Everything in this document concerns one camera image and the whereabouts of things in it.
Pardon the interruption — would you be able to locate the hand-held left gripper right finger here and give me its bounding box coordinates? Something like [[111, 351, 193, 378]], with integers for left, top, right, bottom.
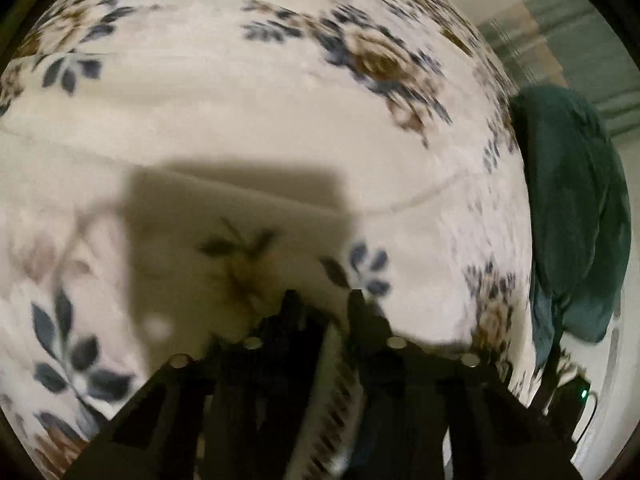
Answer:
[[347, 289, 584, 480]]

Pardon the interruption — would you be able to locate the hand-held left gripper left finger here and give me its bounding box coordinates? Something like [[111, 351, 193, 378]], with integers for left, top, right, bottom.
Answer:
[[65, 290, 326, 480]]

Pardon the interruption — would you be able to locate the striped knit sweater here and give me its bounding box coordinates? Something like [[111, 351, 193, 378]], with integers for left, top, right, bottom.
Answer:
[[210, 322, 448, 480]]

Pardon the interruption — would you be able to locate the black charger box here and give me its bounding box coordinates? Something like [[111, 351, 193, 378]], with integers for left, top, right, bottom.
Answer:
[[547, 375, 594, 441]]

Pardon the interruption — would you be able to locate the dark green plush blanket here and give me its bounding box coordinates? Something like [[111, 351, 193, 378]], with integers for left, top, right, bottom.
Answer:
[[510, 85, 632, 367]]

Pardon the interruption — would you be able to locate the white headboard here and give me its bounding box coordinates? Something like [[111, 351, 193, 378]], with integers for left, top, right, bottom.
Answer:
[[570, 280, 632, 476]]

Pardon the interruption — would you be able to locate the floral bedspread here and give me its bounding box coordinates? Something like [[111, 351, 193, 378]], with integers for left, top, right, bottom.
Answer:
[[0, 0, 537, 480]]

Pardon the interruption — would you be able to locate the grey-green curtain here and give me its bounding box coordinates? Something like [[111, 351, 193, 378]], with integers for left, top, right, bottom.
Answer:
[[477, 0, 640, 137]]

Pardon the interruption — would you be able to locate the black charger cable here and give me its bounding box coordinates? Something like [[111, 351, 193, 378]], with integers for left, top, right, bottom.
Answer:
[[574, 392, 602, 447]]

